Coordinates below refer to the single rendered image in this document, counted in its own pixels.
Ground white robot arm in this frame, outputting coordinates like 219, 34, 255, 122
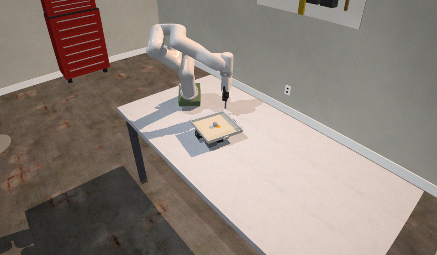
146, 24, 233, 100

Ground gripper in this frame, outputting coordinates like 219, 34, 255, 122
221, 76, 232, 101

